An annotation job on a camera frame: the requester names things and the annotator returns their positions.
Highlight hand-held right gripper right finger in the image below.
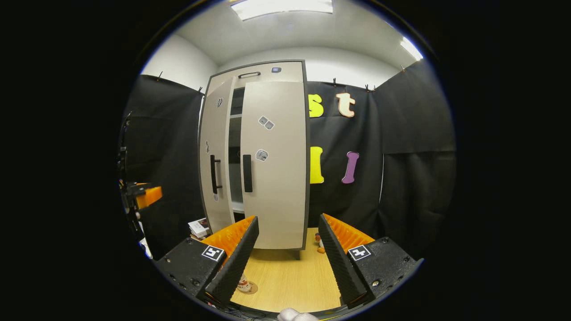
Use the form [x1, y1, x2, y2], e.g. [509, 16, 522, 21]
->
[318, 214, 423, 309]

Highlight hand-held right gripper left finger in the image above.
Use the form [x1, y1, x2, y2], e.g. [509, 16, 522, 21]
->
[152, 216, 259, 306]

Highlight beige cabinet door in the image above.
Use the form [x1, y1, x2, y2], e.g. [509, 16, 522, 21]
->
[240, 80, 308, 250]
[199, 76, 237, 235]

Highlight grey and beige cabinet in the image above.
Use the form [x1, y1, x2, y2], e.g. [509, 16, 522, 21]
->
[198, 59, 311, 261]

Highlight beige cabinet drawer front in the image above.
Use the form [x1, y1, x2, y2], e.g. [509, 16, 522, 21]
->
[206, 61, 305, 96]

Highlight stack of books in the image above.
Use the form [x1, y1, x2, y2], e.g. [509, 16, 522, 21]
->
[188, 218, 210, 239]

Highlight black backdrop cloth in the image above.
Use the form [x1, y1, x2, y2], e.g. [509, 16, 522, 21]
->
[120, 58, 457, 261]

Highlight small ceiling light panel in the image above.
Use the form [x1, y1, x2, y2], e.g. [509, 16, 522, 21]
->
[399, 37, 423, 62]

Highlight large ceiling light panel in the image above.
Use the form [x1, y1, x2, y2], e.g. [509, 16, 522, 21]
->
[230, 0, 334, 21]

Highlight black door handle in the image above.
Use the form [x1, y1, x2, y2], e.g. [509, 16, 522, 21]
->
[242, 154, 253, 193]
[210, 154, 223, 195]

